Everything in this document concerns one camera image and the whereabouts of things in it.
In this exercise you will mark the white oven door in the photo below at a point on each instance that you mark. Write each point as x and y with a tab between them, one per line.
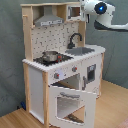
65	101

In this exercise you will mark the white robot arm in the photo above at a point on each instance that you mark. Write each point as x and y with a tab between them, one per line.
104	14

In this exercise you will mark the wooden toy kitchen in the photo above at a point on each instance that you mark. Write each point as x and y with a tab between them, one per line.
39	78

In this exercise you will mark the black stovetop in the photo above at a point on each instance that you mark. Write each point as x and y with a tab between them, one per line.
60	58

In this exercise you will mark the right red-silver knob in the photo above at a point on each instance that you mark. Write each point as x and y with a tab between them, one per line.
74	69

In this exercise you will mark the red-silver knob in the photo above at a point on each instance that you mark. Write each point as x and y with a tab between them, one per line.
56	75
74	69

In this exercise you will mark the left red-silver knob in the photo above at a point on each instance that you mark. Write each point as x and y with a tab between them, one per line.
56	75

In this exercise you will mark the silver cooking pot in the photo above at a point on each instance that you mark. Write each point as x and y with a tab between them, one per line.
50	56

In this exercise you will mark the grey sink basin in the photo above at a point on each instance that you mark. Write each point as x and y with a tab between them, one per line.
79	51

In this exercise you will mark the black faucet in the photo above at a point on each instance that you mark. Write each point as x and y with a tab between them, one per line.
73	40

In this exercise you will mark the white dishwasher door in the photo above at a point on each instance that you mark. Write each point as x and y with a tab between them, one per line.
91	71

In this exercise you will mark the grey range hood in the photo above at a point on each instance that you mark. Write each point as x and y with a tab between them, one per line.
48	18

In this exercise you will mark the toy microwave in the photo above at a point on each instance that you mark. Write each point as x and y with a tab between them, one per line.
73	13

